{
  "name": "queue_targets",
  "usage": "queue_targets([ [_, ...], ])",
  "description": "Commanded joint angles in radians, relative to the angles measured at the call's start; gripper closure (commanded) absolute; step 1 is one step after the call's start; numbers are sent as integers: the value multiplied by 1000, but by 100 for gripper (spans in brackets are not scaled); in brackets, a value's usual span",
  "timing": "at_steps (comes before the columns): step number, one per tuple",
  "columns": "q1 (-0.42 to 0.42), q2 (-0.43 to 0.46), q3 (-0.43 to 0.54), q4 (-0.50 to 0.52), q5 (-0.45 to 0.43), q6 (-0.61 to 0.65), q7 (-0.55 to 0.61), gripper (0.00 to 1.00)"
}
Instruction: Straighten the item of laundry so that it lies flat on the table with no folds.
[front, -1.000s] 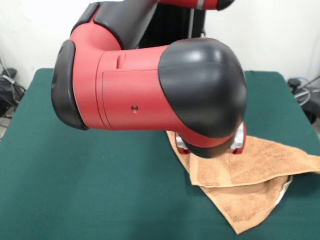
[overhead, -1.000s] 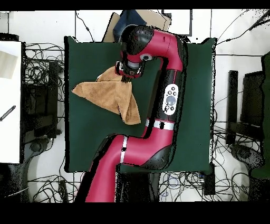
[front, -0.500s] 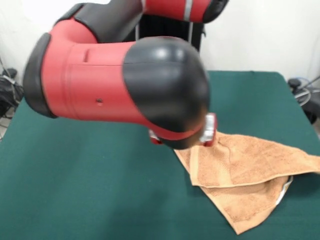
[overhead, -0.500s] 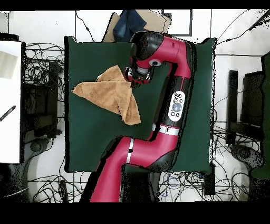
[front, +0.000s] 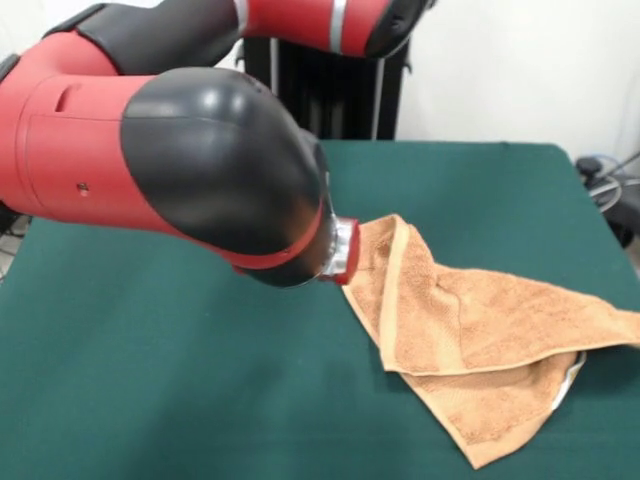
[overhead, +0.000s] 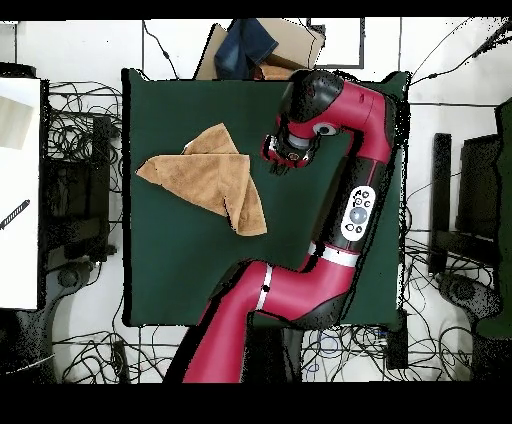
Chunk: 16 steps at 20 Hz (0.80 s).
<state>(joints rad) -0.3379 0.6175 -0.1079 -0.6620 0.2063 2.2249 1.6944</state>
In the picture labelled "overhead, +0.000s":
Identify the orange-brown terry towel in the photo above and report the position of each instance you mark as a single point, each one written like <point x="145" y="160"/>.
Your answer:
<point x="208" y="180"/>

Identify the blue denim jeans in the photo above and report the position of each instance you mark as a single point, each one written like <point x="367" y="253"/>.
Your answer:
<point x="244" y="48"/>

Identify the brown cardboard box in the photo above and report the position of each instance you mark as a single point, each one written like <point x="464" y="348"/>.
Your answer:
<point x="292" y="40"/>

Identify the dark green table cloth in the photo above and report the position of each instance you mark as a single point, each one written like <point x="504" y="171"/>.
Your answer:
<point x="180" y="260"/>

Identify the black power box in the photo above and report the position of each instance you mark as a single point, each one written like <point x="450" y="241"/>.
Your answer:
<point x="396" y="344"/>

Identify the green cloth on side table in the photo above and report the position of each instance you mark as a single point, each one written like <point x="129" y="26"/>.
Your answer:
<point x="506" y="200"/>

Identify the black striped bar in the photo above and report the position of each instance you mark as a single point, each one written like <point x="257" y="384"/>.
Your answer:
<point x="16" y="213"/>

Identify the beige paper sheet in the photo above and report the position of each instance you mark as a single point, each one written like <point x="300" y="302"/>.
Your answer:
<point x="14" y="124"/>

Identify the white table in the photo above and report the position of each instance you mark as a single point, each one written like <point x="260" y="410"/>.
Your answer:
<point x="20" y="260"/>

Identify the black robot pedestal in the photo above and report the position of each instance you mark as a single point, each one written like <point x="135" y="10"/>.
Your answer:
<point x="276" y="356"/>

